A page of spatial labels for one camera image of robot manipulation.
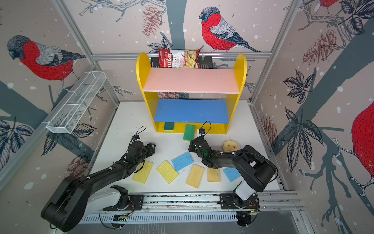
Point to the blue sponge right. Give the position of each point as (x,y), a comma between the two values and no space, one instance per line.
(232,174)

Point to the dark green sponge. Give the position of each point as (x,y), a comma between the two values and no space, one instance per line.
(169,126)

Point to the orange yellow sponge tilted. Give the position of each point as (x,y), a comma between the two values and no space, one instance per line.
(195,176)

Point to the yellow shelf unit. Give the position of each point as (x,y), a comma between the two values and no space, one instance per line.
(194,112)

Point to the red cassava chips bag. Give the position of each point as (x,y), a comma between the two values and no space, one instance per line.
(169,58)

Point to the blue sponge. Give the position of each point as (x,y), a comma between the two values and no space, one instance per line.
(182,161)
(232,174)

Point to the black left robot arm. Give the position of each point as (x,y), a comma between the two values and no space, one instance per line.
(68,204)

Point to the black wire basket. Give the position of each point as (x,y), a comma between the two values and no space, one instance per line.
(205,62)

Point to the blue sponge centre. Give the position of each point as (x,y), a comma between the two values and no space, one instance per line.
(182,161)

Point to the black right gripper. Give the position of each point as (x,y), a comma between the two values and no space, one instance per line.
(191,146)

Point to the tan sponge upright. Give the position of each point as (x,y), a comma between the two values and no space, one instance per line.
(213,175)

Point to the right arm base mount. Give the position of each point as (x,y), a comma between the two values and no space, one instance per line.
(232,202)

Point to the round smiley face sponge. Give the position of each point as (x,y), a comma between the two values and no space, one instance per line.
(230,146)

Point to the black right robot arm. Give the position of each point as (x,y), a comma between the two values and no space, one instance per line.
(256,170)

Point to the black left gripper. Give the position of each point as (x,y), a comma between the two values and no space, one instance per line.
(150,150)

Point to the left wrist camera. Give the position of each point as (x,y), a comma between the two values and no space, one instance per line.
(135,137)

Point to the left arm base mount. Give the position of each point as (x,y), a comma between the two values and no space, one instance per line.
(123,200)

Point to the aluminium rail frame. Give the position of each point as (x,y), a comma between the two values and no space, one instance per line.
(270,200)

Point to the light green sponge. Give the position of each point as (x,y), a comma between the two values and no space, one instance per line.
(189,132)

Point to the yellow sponge far left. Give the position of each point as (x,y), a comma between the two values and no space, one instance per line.
(143,174)

